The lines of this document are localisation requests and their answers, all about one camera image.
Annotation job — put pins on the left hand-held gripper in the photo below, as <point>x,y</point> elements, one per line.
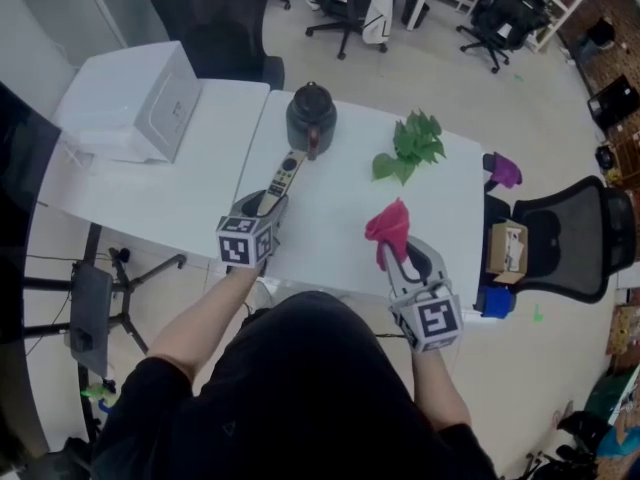
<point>235,248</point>

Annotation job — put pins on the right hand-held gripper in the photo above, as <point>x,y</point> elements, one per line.
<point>435,320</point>

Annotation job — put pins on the beige remote control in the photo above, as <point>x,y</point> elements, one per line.
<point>285,173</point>

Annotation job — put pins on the red cleaning cloth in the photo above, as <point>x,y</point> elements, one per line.
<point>390,223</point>

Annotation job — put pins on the person's right forearm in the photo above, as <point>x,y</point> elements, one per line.
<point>440,388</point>

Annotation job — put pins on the person's left forearm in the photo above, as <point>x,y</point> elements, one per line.
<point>200,328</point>

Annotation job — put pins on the open cardboard box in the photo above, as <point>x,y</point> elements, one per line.
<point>497,253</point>

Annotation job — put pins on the blue container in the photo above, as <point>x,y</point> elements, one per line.
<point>495,302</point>

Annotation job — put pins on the black kettle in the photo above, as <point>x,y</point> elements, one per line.
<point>310,118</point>

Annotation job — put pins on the green leafy plant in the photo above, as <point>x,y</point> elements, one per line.
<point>415,143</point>

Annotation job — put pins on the purple cloth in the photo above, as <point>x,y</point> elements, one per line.
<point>506,170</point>

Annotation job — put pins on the black mesh office chair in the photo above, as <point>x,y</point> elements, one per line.
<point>570,243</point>

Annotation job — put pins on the black tripod stand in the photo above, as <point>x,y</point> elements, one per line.
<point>125,288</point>

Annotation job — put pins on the person's black shirt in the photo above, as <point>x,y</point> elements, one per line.
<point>300,408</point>

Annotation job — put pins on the white box appliance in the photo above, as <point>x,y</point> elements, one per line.
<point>120,93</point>

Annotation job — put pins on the black high-back office chair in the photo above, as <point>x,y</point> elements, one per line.
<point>215,23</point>

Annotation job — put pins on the grey device box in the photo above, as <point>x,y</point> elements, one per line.
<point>90,313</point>

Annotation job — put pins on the white garment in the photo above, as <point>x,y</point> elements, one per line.
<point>377,18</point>

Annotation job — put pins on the green panel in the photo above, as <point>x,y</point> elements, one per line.
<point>605,398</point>

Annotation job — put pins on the black bag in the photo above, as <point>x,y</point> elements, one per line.
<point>582,428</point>

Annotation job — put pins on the green floor toy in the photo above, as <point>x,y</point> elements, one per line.
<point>97,392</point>

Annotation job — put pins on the black waste bin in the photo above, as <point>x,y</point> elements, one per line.
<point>416,13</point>

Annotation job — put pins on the black laptop case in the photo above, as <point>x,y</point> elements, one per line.
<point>612,103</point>

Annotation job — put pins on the grey metal cabinet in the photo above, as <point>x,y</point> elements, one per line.
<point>65,13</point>

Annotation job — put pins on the white storage shelving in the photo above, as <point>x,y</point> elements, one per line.
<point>570,10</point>

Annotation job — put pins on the black backpack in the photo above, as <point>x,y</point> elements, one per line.
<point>65,460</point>

